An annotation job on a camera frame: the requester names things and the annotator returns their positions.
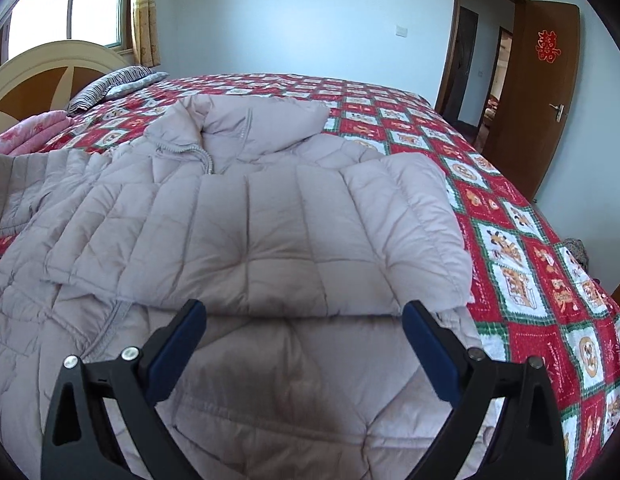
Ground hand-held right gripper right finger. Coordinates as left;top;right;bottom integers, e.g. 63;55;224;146
402;300;570;480

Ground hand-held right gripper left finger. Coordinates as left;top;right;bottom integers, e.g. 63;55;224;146
40;300;207;480

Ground beige quilted down jacket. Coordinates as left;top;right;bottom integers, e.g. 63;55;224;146
0;94;495;480

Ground red printed bed blanket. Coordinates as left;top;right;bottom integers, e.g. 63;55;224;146
0;72;620;480

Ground pink quilt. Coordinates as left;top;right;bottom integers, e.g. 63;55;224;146
0;110;76;157

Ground brown wooden door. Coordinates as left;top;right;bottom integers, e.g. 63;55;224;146
482;0;581;201

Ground grey striped pillow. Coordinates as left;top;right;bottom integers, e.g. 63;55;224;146
67;66;169;113

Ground dark inner door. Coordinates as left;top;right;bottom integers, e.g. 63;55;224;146
457;6;479;126

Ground cream and brown headboard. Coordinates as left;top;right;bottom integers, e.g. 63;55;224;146
0;40;133;138

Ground yellow patterned curtain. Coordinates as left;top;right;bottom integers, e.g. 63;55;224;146
129;0;163;70

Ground red paper door decoration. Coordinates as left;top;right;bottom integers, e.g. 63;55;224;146
536;30;561;63

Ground window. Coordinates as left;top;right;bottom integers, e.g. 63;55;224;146
0;0;136;73

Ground brown wooden door frame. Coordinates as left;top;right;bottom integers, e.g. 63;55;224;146
435;0;528;141

